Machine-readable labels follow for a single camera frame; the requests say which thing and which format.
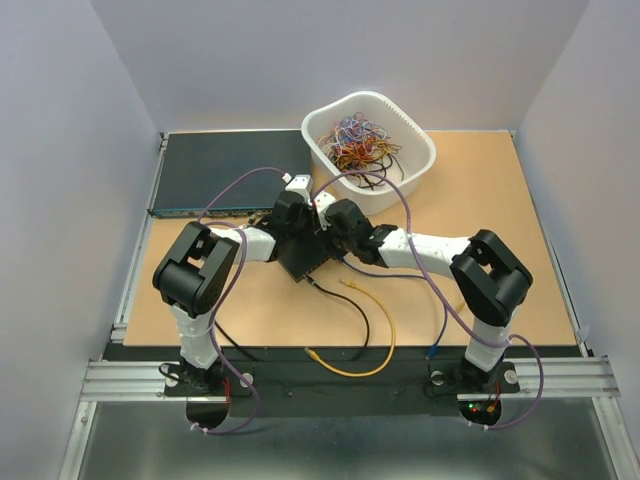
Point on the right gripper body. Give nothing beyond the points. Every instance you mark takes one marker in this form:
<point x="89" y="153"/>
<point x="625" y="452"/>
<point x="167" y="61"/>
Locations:
<point x="340" y="244"/>

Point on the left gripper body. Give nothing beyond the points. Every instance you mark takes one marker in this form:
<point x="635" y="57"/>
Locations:
<point x="304" y="228"/>

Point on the small black network switch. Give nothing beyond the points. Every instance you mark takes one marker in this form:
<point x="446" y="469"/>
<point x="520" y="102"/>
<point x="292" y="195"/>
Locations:
<point x="302" y="254"/>

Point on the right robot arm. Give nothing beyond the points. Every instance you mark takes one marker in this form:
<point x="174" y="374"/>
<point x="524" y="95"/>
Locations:
<point x="492" y="280"/>

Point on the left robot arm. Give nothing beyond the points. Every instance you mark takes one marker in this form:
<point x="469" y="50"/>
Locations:
<point x="192" y="276"/>

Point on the white plastic bin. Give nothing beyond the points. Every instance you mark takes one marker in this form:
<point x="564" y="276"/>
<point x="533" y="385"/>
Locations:
<point x="368" y="138"/>

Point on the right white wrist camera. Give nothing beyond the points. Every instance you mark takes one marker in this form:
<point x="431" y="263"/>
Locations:
<point x="322" y="201"/>

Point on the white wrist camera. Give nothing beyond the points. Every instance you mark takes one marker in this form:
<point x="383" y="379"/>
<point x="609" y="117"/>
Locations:
<point x="301" y="185"/>
<point x="322" y="201"/>

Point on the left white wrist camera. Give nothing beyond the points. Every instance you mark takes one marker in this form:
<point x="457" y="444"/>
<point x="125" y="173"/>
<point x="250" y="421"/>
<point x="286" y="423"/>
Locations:
<point x="301" y="185"/>

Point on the large rack network switch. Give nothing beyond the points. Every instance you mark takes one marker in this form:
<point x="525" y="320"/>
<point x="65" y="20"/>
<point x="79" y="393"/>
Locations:
<point x="197" y="166"/>

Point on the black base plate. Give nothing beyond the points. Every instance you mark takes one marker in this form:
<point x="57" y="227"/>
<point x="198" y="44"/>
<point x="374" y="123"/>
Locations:
<point x="291" y="384"/>

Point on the aluminium rail frame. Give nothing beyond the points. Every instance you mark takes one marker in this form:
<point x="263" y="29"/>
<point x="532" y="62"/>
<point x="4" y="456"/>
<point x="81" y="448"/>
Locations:
<point x="565" y="425"/>

